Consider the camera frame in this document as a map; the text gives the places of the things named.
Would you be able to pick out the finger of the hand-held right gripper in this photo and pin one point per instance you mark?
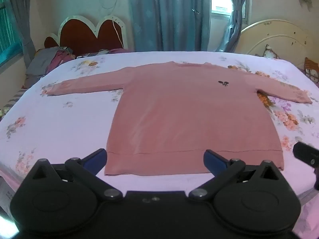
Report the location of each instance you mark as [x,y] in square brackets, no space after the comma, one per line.
[305,153]

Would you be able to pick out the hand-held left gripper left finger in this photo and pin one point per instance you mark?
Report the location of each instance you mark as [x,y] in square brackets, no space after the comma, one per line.
[96,158]

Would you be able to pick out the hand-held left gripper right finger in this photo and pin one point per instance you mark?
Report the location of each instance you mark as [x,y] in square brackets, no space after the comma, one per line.
[214,160]

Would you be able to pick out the pink long-sleeved sweater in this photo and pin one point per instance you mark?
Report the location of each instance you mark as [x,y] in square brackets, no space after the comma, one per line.
[187,109]

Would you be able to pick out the pile of clothes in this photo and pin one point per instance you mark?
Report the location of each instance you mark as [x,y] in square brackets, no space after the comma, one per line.
[37,64]

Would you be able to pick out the floral bed sheet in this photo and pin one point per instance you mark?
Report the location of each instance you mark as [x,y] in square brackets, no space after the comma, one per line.
[74,129]

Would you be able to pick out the orange patterned cushion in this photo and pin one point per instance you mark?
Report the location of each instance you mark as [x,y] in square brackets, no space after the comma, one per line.
[311,69]

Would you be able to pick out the striped cloth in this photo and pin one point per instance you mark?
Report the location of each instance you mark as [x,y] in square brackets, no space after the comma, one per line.
[92,54]

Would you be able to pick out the magenta pillow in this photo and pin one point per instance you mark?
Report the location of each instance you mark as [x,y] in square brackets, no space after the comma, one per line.
[119,50]

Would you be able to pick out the colourful patterned cloth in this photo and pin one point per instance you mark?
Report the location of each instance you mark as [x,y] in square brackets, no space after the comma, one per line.
[66,50]

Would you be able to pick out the cream curved headboard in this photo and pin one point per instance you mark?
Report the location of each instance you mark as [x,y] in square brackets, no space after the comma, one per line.
[274,37]

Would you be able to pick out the red heart-shaped headboard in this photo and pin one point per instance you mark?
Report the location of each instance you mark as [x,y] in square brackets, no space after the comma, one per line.
[79,37]

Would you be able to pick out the tied-back blue curtain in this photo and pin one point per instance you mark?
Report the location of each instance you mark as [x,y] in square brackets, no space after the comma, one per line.
[235,17]

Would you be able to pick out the crystal curtain tieback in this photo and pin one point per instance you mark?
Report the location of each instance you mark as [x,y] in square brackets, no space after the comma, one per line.
[196,11]

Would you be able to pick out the wide blue curtain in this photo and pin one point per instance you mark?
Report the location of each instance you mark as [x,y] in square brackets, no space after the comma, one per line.
[169,15]

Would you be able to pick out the teal-tinted window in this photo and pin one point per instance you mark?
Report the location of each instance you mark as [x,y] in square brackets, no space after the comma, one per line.
[7,29]

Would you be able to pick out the bright window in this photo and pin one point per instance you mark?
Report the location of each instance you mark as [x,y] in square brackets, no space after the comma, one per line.
[219,2]

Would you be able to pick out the grey curtain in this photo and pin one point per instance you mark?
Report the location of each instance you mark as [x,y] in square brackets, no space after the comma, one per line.
[22,17]

